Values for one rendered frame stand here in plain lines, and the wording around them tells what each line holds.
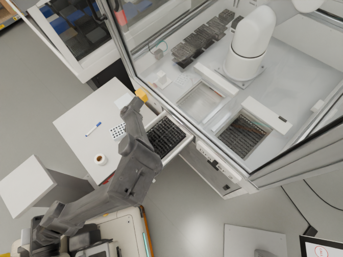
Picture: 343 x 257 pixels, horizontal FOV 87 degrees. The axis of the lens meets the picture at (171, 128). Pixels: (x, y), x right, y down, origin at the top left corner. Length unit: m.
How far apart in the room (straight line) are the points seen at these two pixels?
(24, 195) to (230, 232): 1.57
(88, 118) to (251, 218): 1.62
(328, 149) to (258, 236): 1.50
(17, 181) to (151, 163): 1.22
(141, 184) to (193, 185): 1.49
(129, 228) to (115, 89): 1.10
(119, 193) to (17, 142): 2.50
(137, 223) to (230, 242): 0.82
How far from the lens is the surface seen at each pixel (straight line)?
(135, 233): 1.65
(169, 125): 1.11
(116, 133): 1.27
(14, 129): 2.97
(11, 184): 1.58
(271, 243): 1.97
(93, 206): 0.50
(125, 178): 0.40
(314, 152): 0.54
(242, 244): 1.90
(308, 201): 2.16
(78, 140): 1.40
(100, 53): 1.53
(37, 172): 1.49
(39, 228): 0.81
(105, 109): 1.42
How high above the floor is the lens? 1.87
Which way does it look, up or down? 65 degrees down
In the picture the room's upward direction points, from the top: 12 degrees counter-clockwise
